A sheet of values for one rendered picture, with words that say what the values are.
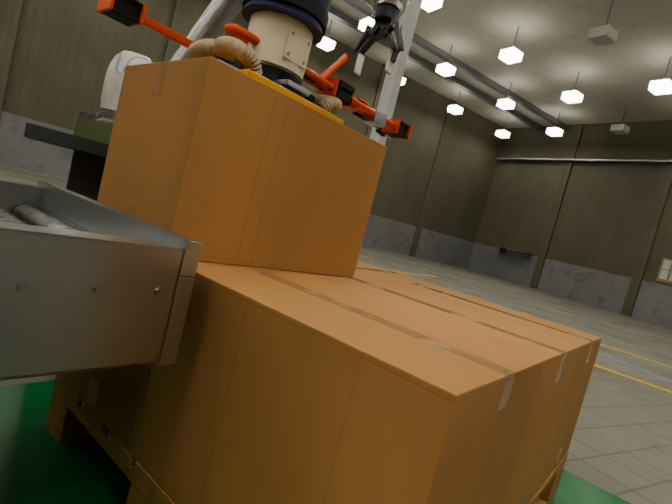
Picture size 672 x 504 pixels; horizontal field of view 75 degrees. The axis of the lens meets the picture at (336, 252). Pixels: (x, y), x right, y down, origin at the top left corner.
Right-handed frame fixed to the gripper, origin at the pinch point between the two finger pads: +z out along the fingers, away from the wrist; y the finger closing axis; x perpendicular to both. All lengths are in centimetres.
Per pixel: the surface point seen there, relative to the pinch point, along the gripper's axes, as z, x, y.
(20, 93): -64, 175, -1320
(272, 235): 60, -45, 23
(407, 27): -140, 220, -168
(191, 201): 56, -68, 22
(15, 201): 67, -86, -24
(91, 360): 80, -88, 41
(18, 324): 75, -98, 41
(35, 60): -156, 191, -1316
